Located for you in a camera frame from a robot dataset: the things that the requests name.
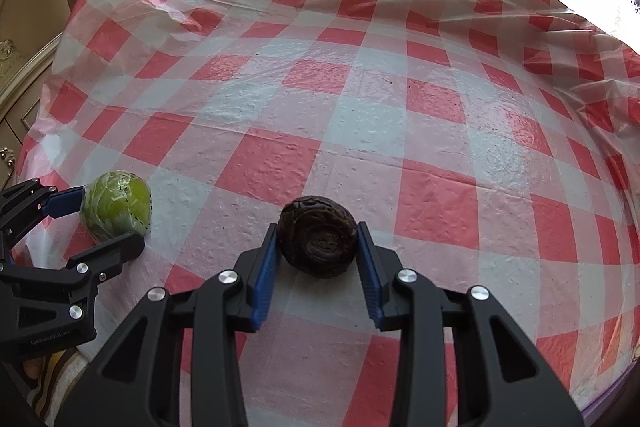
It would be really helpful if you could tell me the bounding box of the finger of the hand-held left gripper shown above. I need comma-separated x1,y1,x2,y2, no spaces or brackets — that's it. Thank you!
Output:
0,233,146,333
0,178,87,254

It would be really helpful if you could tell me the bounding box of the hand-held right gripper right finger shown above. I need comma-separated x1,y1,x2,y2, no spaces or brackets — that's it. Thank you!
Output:
354,221,586,427

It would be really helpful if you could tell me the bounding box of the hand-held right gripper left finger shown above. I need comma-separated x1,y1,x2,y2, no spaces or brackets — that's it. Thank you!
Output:
55,222,281,427

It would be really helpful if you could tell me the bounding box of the green fruit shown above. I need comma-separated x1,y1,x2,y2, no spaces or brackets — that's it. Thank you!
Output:
80,171,152,243

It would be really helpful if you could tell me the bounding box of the dark brown round fruit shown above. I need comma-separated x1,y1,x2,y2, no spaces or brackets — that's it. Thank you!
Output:
277,195,359,279

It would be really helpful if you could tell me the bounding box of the person's left hand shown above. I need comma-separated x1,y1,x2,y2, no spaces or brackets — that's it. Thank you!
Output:
22,353,49,380

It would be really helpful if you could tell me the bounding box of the cream carved wooden furniture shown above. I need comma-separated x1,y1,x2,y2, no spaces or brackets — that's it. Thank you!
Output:
0,0,71,188

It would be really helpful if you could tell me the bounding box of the red checked plastic tablecloth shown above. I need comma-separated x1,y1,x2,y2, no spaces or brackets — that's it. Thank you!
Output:
12,0,640,415

